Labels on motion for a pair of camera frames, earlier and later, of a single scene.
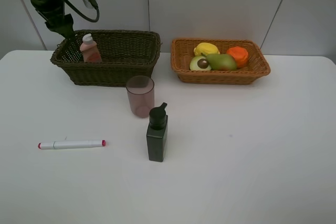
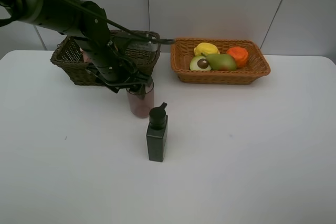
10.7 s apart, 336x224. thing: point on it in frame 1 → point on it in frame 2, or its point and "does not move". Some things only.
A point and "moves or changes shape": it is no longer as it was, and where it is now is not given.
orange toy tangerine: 240,54 does not move
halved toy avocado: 199,63 does not move
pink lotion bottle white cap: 87,39 moves or changes shape
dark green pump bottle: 156,134 does not move
